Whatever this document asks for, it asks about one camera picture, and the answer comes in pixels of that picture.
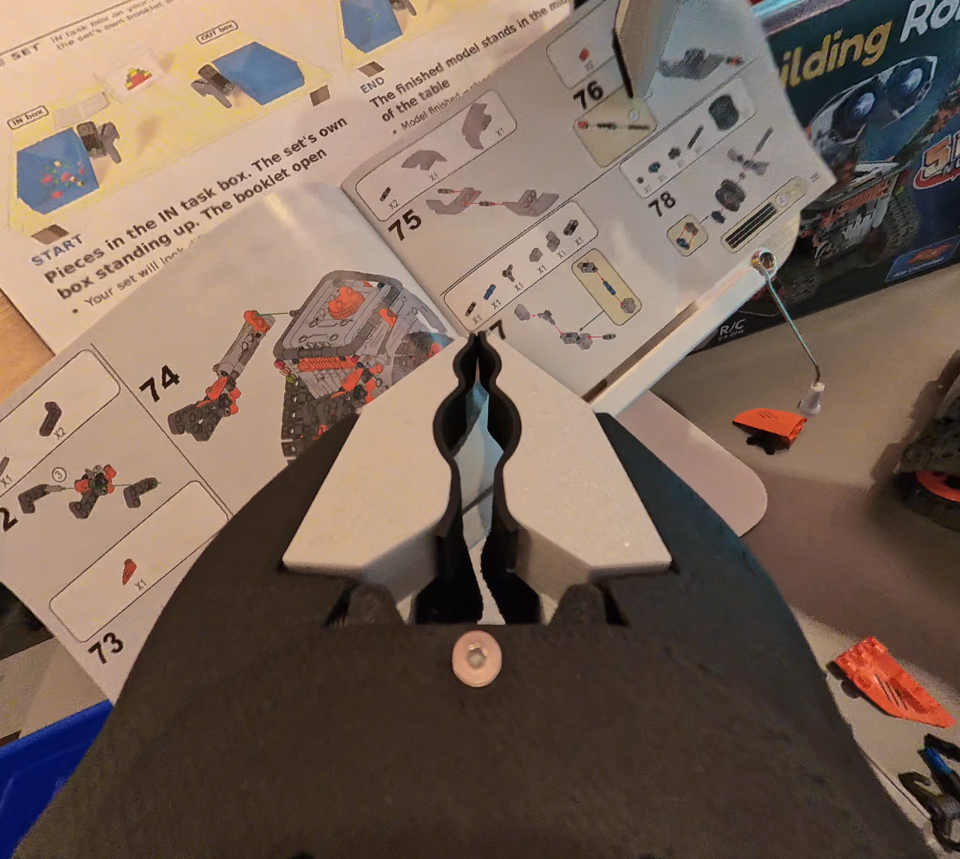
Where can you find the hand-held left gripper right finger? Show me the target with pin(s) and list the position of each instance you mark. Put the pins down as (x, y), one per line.
(585, 491)

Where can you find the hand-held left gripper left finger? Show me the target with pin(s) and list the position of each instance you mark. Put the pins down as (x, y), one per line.
(375, 491)

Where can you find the building instruction booklet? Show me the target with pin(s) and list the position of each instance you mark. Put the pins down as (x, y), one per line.
(225, 259)

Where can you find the grey orange tracked toy robot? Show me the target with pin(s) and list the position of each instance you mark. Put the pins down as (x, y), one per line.
(937, 469)

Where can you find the blue plastic bin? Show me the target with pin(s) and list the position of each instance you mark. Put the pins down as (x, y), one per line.
(45, 761)

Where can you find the white book stand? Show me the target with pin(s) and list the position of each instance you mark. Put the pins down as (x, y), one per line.
(675, 469)

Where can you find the orange toy cone part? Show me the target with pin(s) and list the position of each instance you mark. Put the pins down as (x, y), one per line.
(765, 420)

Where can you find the blue robot kit box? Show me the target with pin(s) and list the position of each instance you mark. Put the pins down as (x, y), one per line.
(862, 124)

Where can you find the orange ribbed toy wedge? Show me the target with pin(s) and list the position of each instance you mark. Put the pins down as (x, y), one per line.
(892, 686)

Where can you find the blue black toy pin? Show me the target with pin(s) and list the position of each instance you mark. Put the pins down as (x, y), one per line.
(941, 754)

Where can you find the dark grey toy beam assembly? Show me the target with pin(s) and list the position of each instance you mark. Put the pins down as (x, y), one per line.
(934, 806)

